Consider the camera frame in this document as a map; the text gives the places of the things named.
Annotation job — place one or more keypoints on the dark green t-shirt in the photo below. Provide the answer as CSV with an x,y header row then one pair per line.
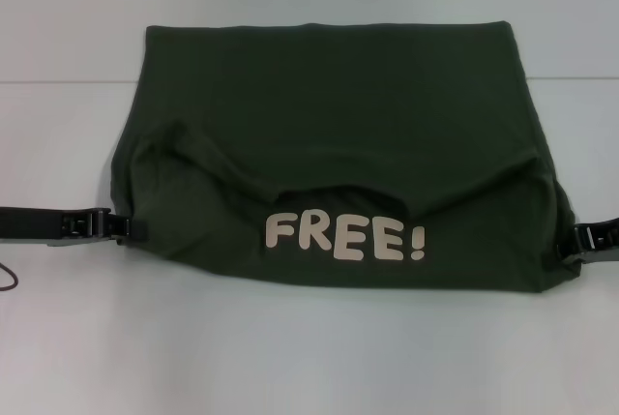
x,y
338,154

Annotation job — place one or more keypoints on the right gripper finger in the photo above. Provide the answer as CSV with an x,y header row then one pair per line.
x,y
587,260
597,236

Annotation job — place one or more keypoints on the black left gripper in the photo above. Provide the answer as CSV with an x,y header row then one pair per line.
x,y
29,224

